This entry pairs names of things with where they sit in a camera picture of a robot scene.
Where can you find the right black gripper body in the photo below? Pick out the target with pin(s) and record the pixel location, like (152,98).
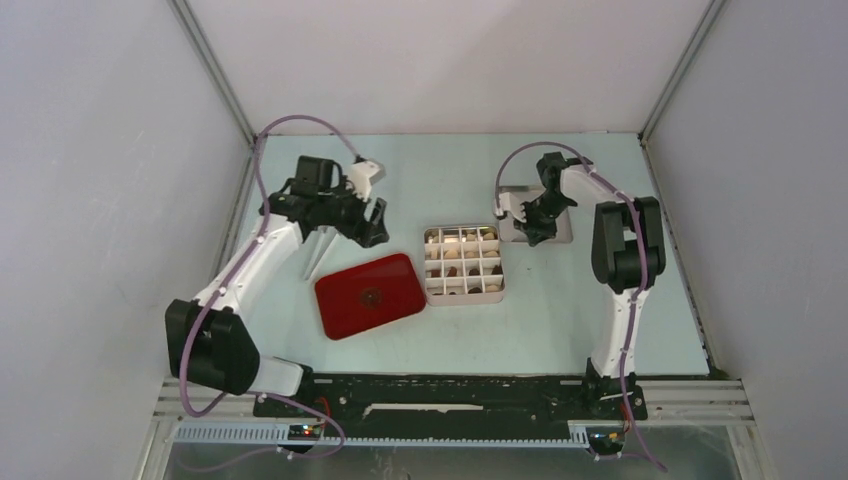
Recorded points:
(542,216)

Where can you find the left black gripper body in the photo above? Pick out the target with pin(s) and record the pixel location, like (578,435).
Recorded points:
(351,210)

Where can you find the silver metal box lid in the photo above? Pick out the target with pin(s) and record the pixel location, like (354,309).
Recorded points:
(510,234)

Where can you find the silver metal tongs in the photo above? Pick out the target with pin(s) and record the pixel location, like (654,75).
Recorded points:
(326,239)

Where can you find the red plastic tray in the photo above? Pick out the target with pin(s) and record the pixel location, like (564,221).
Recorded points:
(337,295)

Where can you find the white divided chocolate box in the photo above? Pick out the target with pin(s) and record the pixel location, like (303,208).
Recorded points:
(463,266)

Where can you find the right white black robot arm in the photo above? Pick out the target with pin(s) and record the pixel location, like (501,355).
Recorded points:
(627,256)

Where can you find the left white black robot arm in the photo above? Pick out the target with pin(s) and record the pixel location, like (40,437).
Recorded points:
(208,337)

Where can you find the round foil wrapped chocolate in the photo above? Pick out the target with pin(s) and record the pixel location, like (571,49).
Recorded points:
(371,298)

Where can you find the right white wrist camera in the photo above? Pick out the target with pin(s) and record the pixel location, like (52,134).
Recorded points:
(508,204)

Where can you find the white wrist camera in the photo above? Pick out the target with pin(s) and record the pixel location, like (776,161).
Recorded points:
(508,204)
(363,175)

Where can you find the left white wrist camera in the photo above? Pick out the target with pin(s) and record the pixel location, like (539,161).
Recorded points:
(363,175)

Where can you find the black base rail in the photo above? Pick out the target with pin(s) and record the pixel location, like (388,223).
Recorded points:
(462,406)

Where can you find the grey cable duct strip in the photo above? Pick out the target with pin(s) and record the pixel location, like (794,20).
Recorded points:
(271,434)

